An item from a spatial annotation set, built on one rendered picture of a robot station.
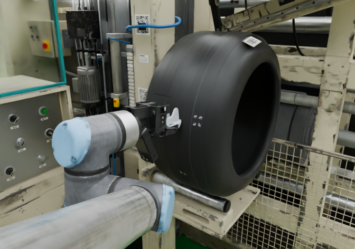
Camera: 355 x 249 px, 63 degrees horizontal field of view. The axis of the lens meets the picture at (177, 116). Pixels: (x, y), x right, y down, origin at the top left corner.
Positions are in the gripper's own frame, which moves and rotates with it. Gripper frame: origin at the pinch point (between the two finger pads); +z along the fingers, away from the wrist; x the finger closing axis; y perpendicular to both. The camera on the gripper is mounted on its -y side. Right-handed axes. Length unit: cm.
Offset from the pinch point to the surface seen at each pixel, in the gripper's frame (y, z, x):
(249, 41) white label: 25.0, 21.0, -10.3
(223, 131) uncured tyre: -0.8, 6.0, -12.1
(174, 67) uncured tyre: 15.5, 6.5, 7.2
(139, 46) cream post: 21.0, 19.9, 35.5
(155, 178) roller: -31.4, 18.7, 22.3
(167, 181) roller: -30.9, 18.9, 15.9
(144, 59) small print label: 16.0, 20.4, 32.8
